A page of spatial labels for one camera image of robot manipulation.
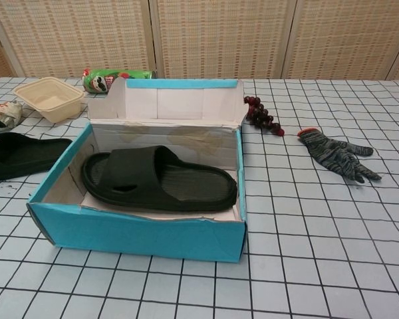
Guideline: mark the black rubber slipper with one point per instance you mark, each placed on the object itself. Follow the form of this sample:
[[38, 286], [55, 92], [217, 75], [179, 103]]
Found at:
[[136, 172], [30, 156]]

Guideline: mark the blue cardboard shoe box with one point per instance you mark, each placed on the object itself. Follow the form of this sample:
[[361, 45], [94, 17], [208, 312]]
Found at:
[[136, 236]]

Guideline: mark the dark red grape bunch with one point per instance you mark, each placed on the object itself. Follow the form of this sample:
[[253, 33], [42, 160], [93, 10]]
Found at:
[[261, 116]]

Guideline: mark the green chips can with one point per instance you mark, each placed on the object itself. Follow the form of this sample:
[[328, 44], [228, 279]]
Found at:
[[96, 83]]

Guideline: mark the grey knit work glove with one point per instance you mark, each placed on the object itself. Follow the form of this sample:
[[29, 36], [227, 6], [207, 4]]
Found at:
[[329, 153]]

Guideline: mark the blue checked tablecloth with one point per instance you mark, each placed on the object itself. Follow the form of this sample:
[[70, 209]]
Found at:
[[319, 249]]

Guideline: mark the beige disposable food container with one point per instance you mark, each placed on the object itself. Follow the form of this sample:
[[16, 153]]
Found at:
[[53, 109]]

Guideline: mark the crumpled snack wrapper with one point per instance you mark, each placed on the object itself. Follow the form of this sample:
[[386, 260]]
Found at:
[[8, 113]]

